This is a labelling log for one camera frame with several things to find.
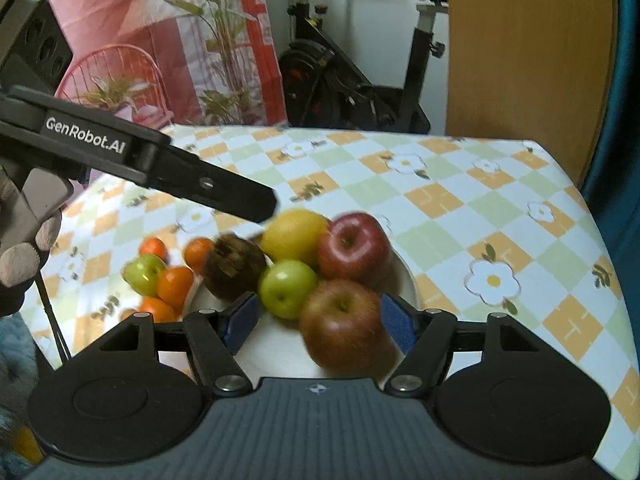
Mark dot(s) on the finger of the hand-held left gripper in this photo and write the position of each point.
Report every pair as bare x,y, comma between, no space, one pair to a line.
225,190

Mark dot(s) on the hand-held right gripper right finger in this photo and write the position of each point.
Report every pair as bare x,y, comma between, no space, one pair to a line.
400,322

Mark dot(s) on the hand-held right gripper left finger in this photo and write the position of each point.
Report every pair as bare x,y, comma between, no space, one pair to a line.
240,322

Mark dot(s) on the beige round plate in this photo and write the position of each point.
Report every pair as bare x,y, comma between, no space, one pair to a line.
280,352

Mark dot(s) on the dark brown mangosteen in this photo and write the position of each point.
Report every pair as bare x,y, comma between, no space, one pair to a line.
232,267

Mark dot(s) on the small green apple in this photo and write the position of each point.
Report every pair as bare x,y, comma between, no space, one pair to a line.
144,275
287,290

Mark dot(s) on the brownish red apple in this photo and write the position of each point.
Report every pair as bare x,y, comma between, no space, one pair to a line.
340,325

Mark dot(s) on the small orange tangerine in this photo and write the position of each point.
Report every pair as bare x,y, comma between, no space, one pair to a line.
199,254
156,310
175,287
152,247

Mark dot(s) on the yellow lemon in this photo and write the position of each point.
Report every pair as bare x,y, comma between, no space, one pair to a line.
292,235

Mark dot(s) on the bright red apple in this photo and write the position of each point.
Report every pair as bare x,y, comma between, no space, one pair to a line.
355,250

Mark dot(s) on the person's left hand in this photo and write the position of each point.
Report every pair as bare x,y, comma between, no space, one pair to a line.
20,260

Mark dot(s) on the printed backdrop cloth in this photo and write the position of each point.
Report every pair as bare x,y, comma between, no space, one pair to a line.
150,35

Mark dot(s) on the checkered floral tablecloth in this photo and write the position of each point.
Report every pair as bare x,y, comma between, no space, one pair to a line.
475,220

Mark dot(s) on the black exercise bike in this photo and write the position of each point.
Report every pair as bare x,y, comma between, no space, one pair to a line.
345,90

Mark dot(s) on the blue fluffy rug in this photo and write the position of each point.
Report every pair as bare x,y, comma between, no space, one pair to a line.
17,360

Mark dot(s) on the wooden board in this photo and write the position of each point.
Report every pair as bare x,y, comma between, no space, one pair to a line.
525,60

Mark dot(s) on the teal curtain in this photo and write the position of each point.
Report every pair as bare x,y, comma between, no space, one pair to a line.
622,135

